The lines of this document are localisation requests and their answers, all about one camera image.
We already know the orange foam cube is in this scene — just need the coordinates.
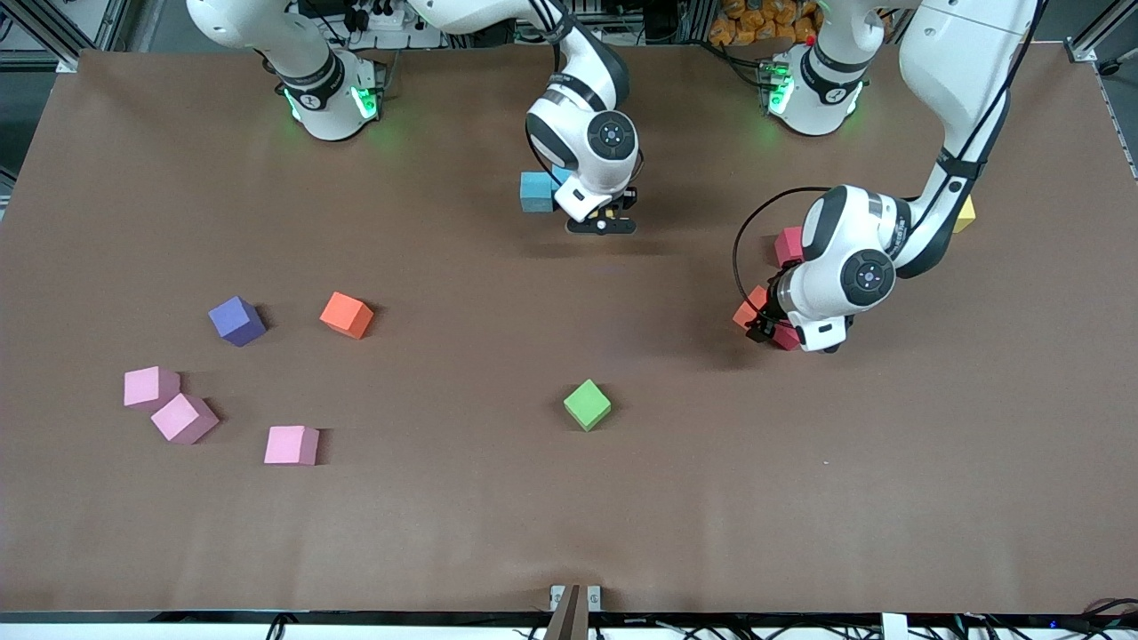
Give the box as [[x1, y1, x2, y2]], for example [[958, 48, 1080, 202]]
[[319, 292, 375, 340], [732, 286, 770, 332]]

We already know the green foam cube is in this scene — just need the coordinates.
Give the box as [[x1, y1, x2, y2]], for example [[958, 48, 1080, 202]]
[[563, 379, 613, 433]]

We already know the bag of orange snacks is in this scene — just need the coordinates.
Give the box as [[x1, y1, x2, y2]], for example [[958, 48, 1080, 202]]
[[709, 0, 819, 47]]

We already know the white power strip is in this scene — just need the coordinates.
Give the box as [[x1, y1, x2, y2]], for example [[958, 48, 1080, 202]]
[[342, 0, 414, 50]]

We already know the large paper table cover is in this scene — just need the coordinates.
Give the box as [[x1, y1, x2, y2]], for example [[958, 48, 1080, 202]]
[[0, 43, 1138, 614]]

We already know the purple foam cube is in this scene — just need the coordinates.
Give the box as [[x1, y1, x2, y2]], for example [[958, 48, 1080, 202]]
[[207, 295, 268, 348]]

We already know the pink foam cube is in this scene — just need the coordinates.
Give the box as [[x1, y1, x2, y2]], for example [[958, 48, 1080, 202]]
[[123, 365, 181, 411], [149, 392, 220, 445], [263, 425, 320, 467]]

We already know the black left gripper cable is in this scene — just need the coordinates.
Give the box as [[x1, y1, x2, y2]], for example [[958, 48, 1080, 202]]
[[733, 187, 837, 330]]

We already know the metal bracket with post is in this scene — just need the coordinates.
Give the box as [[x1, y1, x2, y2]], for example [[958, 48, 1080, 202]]
[[544, 584, 602, 640]]

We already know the aluminium frame profile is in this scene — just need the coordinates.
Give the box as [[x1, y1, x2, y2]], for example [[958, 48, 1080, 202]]
[[0, 0, 148, 72], [1062, 0, 1138, 76]]

